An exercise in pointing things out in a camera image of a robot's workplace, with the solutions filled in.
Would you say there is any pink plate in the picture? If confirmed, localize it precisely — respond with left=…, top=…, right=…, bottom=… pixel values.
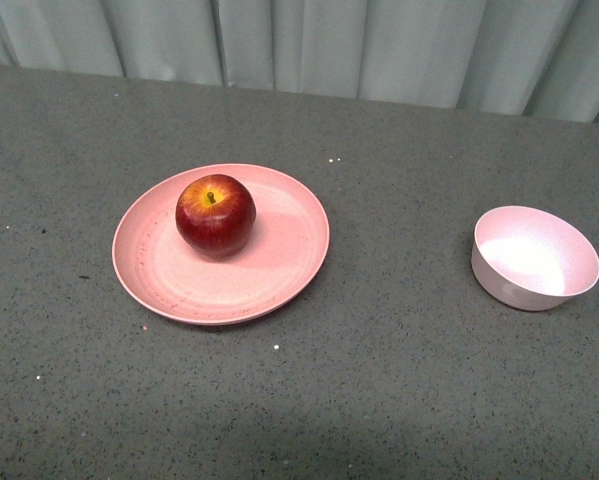
left=112, top=164, right=330, bottom=326

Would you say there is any light pink bowl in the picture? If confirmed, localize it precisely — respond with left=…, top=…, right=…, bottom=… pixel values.
left=471, top=205, right=599, bottom=311

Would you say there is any white curtain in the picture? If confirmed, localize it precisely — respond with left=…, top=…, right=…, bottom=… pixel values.
left=0, top=1, right=599, bottom=122

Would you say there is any red apple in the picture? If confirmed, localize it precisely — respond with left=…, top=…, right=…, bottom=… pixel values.
left=175, top=174, right=257, bottom=258

